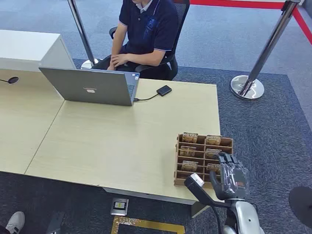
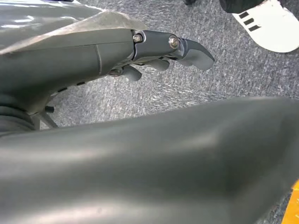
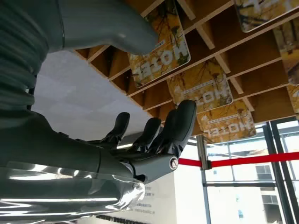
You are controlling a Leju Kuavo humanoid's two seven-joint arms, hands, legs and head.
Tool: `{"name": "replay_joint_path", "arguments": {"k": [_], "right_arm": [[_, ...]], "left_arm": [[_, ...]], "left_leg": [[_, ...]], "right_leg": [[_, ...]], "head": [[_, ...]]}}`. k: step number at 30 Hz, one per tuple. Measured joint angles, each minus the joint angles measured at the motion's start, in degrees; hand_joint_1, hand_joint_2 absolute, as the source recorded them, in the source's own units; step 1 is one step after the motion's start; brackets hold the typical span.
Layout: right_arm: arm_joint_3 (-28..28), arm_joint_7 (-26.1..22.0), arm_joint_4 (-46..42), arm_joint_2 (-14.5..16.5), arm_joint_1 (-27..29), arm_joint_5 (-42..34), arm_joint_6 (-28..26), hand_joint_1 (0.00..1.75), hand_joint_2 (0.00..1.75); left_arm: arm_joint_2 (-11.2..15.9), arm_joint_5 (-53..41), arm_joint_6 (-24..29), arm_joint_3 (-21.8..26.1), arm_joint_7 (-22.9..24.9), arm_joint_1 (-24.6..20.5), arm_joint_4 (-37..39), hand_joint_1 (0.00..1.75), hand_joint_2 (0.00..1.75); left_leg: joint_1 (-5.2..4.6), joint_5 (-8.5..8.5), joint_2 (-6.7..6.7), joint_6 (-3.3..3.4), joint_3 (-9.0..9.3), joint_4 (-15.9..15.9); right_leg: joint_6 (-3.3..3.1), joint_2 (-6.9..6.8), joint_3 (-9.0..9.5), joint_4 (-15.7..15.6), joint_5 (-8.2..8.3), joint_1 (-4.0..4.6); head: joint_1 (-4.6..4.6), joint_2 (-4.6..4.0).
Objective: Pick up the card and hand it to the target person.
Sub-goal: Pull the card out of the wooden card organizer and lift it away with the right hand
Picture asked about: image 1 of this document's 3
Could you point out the grey laptop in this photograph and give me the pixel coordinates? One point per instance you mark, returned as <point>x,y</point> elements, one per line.
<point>92,87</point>

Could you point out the white shoe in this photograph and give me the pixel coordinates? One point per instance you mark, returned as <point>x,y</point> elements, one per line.
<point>16,222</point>

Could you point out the white cabinet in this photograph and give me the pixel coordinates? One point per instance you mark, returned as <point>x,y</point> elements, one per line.
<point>26,48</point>

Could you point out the chrome stanchion post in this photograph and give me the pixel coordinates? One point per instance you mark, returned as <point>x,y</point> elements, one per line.
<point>81,32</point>
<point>265,48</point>

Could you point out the metal floor socket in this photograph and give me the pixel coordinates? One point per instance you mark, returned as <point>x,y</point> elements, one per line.
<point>119,206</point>

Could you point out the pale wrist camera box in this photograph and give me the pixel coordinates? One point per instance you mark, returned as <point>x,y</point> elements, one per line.
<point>196,180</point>

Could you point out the black external drive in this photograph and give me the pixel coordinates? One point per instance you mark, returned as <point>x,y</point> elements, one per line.
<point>164,90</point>

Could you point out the dark flat floor object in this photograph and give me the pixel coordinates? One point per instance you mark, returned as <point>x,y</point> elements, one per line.
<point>56,223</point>

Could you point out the black round disc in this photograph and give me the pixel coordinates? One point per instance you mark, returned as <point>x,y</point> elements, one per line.
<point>302,205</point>

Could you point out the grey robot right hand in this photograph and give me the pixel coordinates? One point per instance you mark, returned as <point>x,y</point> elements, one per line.
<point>233,181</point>

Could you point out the seated person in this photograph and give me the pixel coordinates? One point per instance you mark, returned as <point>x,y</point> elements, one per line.
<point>149,29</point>

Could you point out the red barrier belt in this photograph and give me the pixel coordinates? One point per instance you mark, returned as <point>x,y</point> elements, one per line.
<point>303,25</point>
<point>233,4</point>

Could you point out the brown patterned card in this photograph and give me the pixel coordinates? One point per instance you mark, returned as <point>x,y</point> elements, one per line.
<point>189,166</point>
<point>211,152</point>
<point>189,137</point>
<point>213,140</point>
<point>187,150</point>
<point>212,168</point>

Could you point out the black office chair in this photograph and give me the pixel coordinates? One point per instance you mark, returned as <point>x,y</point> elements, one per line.
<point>181,13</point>

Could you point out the person's left forearm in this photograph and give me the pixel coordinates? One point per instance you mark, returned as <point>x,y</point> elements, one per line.
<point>146,58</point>

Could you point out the person's right forearm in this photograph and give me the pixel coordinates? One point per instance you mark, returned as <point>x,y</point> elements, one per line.
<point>118,38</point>

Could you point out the person's left hand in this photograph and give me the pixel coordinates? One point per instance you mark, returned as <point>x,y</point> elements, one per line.
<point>120,60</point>

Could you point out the person's right hand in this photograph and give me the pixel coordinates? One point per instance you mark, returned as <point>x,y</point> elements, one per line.
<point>111,67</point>

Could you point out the wooden card holder box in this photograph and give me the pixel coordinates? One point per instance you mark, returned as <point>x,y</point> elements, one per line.
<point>177,161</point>

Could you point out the black camera bracket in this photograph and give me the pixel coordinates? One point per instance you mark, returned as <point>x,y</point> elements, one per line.
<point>197,192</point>

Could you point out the grey desk frame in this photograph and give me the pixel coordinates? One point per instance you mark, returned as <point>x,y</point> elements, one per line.
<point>197,209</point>

